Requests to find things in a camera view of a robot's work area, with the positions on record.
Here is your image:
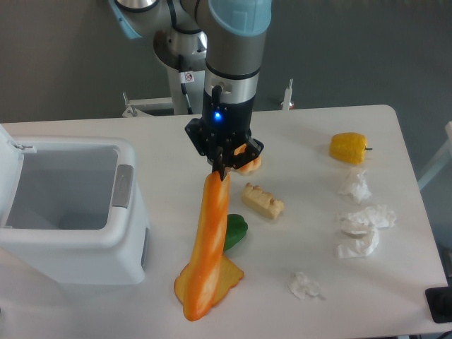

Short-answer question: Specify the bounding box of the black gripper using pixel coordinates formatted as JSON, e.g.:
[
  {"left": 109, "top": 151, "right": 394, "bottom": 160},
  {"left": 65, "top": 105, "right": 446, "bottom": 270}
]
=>
[{"left": 185, "top": 86, "right": 264, "bottom": 182}]

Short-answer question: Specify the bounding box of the long orange baguette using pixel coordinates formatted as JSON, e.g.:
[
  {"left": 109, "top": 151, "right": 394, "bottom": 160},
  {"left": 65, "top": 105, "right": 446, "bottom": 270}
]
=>
[{"left": 183, "top": 172, "right": 230, "bottom": 321}]

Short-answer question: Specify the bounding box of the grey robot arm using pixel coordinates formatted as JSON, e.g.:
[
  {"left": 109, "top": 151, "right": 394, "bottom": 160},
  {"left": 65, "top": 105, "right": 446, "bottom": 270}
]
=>
[{"left": 110, "top": 1, "right": 272, "bottom": 178}]

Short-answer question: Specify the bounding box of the white trash can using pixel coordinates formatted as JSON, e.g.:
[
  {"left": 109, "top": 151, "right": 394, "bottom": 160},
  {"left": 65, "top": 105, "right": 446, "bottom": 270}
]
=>
[{"left": 1, "top": 131, "right": 150, "bottom": 285}]

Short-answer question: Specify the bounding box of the braided round bun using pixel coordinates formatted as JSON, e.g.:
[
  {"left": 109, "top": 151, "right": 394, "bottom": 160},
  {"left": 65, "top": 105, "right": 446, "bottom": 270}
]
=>
[{"left": 234, "top": 144, "right": 262, "bottom": 175}]

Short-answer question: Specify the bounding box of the beige cake slice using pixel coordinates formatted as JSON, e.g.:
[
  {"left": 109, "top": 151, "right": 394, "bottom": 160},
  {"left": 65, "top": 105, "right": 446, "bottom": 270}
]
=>
[{"left": 242, "top": 183, "right": 285, "bottom": 220}]

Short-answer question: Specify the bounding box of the green bell pepper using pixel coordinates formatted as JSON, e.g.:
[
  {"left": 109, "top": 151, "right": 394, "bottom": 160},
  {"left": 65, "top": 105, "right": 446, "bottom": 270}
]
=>
[{"left": 223, "top": 214, "right": 248, "bottom": 251}]

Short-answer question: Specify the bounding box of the orange toast slice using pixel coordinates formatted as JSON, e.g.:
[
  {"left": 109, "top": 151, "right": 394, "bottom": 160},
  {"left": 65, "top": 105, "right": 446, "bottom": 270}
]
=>
[{"left": 174, "top": 255, "right": 244, "bottom": 307}]

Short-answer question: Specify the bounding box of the yellow bell pepper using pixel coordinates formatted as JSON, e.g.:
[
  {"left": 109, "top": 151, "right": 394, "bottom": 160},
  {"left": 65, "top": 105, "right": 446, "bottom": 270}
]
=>
[{"left": 329, "top": 132, "right": 372, "bottom": 165}]

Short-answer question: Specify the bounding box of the upper crumpled white tissue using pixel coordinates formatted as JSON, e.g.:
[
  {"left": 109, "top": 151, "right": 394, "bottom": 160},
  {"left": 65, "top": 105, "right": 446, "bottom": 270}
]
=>
[{"left": 338, "top": 168, "right": 371, "bottom": 204}]

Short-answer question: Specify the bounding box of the small crumpled white tissue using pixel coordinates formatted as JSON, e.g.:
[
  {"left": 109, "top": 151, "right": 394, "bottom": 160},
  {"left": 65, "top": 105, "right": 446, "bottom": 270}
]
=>
[{"left": 287, "top": 271, "right": 323, "bottom": 300}]

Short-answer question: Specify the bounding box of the middle crumpled white tissue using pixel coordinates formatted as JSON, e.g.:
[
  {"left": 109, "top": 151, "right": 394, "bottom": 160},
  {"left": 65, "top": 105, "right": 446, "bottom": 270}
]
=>
[{"left": 338, "top": 205, "right": 397, "bottom": 237}]

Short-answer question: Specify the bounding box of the lower crumpled white tissue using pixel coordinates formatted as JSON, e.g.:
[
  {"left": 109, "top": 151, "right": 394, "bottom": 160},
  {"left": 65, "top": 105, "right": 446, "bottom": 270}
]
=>
[{"left": 335, "top": 230, "right": 379, "bottom": 259}]

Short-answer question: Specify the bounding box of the white chair at right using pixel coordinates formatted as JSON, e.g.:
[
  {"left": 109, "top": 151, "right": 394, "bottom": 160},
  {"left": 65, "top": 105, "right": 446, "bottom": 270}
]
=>
[{"left": 417, "top": 122, "right": 451, "bottom": 191}]

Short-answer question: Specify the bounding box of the black device at edge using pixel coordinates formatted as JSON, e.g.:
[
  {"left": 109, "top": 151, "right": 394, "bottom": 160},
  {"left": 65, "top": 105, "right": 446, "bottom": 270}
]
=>
[{"left": 425, "top": 287, "right": 451, "bottom": 323}]

